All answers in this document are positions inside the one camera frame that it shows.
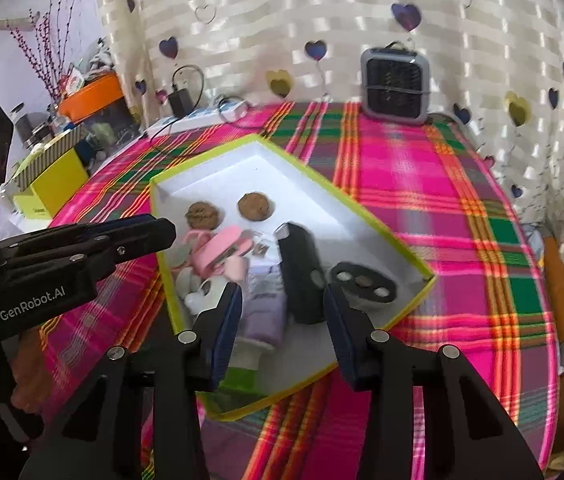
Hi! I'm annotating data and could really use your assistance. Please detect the pink frame green mirror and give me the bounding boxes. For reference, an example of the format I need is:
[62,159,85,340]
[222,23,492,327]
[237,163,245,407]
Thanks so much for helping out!
[169,230,215,268]

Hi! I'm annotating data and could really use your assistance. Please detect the brown walnut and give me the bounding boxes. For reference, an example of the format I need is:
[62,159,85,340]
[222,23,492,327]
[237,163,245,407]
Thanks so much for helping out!
[186,200,220,231]
[238,192,274,222]

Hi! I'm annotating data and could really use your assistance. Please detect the pink hair clip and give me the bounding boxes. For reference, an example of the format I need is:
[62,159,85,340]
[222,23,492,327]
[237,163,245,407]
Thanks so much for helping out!
[186,226,254,278]

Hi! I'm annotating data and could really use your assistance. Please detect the yellow-green white tray box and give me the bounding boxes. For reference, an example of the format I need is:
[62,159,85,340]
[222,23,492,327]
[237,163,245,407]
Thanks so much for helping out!
[150,136,435,422]

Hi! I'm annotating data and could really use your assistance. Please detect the purple cream tube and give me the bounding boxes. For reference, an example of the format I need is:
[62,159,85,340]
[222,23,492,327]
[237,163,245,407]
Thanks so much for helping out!
[229,264,286,370]

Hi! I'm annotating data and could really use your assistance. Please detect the black round three-button disc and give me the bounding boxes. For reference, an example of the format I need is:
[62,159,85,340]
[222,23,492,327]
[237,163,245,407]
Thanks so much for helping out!
[329,261,397,304]

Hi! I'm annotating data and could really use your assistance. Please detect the black rectangular case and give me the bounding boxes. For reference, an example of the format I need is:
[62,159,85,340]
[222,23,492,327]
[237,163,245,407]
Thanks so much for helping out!
[274,222,326,325]

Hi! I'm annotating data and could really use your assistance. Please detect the person's left hand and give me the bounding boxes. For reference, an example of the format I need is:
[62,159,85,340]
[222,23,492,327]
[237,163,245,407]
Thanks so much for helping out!
[11,327,53,413]

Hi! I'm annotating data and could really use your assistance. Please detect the yellow cardboard box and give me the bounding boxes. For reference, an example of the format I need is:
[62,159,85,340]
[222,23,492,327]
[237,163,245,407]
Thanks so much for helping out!
[13,148,89,220]

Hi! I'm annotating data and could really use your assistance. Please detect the striped box lid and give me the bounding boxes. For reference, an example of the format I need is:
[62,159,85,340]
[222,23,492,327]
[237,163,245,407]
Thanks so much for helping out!
[5,126,87,193]

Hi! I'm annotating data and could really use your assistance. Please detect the dark glass jar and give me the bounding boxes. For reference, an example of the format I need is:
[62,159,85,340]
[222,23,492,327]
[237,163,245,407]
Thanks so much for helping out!
[10,102,34,148]

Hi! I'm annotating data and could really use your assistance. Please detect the orange plastic basin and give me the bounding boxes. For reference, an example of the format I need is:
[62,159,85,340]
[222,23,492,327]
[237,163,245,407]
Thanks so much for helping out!
[58,72,124,124]

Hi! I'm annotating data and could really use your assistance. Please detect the black power adapter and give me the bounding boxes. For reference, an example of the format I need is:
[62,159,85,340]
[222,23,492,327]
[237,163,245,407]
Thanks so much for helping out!
[168,88,194,119]

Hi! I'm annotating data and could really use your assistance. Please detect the white power strip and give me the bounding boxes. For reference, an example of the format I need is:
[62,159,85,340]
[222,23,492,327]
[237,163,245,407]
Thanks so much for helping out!
[145,101,248,136]

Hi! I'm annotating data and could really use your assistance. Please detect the purple dried flower branches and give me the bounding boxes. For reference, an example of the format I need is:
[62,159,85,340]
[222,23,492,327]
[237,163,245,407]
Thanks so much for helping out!
[5,0,78,105]

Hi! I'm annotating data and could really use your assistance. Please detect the grey mini fan heater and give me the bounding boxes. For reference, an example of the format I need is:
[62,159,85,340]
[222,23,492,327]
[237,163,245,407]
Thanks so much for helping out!
[360,41,431,126]

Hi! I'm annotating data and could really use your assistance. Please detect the heart patterned cream curtain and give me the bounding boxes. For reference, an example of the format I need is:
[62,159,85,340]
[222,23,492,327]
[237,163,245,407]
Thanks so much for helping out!
[96,0,564,258]

